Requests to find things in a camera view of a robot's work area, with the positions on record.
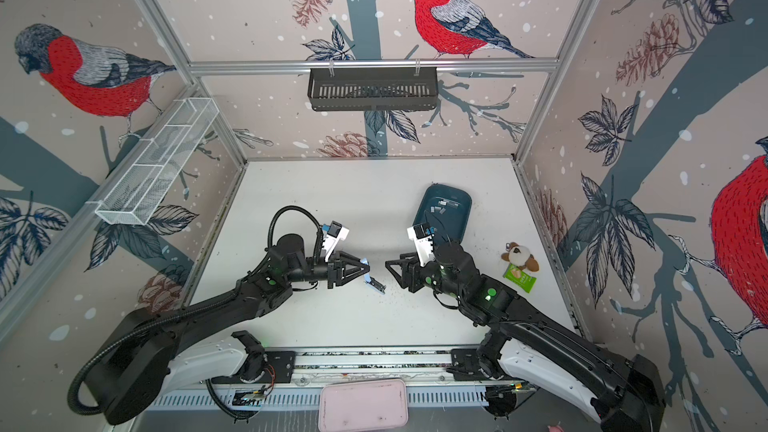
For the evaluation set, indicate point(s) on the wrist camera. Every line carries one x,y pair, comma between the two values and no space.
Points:
334,233
422,235

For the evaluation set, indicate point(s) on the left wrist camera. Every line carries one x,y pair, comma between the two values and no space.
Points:
334,233

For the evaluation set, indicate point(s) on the pink plastic box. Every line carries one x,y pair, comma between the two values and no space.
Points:
364,406

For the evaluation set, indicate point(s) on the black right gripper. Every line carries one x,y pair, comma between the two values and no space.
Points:
409,268

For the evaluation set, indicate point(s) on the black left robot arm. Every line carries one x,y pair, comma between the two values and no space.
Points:
129,370

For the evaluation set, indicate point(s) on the teal plastic tray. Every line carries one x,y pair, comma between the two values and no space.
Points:
447,210

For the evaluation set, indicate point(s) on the green snack packet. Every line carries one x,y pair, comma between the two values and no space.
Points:
520,277

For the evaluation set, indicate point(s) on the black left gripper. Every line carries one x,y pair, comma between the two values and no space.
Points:
335,269

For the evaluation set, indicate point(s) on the white mesh wall shelf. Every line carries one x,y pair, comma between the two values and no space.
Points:
141,189

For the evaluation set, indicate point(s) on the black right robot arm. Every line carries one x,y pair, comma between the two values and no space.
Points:
619,393

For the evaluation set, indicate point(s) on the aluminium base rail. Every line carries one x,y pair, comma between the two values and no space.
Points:
303,373

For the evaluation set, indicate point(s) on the brown plush dog toy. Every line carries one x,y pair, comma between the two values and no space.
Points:
521,257

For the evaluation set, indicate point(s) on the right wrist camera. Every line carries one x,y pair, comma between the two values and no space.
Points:
422,235

